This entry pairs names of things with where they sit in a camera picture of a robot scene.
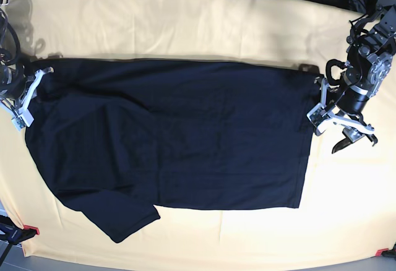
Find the red-black table clamp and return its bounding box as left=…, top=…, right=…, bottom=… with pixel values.
left=376, top=244, right=396, bottom=259
left=1, top=215, right=40, bottom=265

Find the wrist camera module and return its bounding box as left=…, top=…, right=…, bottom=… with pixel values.
left=12, top=110, right=34, bottom=131
left=306, top=103, right=331, bottom=136

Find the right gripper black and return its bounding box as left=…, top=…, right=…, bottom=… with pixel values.
left=0, top=63, right=54, bottom=118

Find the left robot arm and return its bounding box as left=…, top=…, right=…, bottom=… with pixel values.
left=306, top=6, right=395, bottom=153

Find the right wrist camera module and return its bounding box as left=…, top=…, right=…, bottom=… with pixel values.
left=12, top=110, right=34, bottom=131

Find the dark navy T-shirt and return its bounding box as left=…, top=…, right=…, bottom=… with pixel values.
left=25, top=59, right=319, bottom=243

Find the left red-black table clamp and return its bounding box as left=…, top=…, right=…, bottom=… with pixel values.
left=1, top=215, right=40, bottom=265

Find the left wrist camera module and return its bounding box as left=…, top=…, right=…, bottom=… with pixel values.
left=306, top=103, right=331, bottom=136

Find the right red-black table clamp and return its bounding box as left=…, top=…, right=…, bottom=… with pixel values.
left=376, top=244, right=396, bottom=259

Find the yellow table cloth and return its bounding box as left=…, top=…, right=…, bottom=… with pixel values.
left=1, top=0, right=395, bottom=270

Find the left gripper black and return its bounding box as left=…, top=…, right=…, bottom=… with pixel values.
left=314, top=77, right=377, bottom=154

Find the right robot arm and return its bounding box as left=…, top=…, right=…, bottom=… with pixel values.
left=1, top=10, right=54, bottom=127

